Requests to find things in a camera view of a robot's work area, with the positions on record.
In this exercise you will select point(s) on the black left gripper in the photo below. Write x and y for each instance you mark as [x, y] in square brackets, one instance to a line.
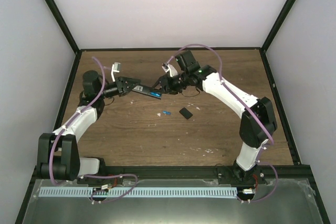
[122, 85]

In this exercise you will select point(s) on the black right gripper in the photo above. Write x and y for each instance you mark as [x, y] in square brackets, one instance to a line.
[167, 87]

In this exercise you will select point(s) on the black remote control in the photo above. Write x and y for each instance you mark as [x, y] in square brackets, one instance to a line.
[145, 90]

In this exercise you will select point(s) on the blue battery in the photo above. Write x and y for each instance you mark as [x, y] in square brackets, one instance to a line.
[167, 112]
[155, 94]

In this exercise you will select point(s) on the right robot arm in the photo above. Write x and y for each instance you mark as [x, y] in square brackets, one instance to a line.
[257, 116]

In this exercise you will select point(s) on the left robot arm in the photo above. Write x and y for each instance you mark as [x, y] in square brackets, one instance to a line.
[58, 155]

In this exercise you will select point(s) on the black battery cover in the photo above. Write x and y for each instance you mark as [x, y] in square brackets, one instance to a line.
[185, 113]

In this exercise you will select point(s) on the metal front plate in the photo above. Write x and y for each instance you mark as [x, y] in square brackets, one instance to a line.
[282, 201]

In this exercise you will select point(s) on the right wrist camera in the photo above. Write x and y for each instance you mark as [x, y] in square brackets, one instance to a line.
[169, 69]

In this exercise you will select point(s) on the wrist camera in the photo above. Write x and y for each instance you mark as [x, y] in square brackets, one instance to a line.
[169, 69]
[115, 68]

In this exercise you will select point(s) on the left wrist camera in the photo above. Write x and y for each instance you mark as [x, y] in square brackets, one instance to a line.
[115, 68]

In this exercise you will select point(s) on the light blue slotted cable duct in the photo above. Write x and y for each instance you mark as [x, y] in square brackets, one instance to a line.
[140, 192]

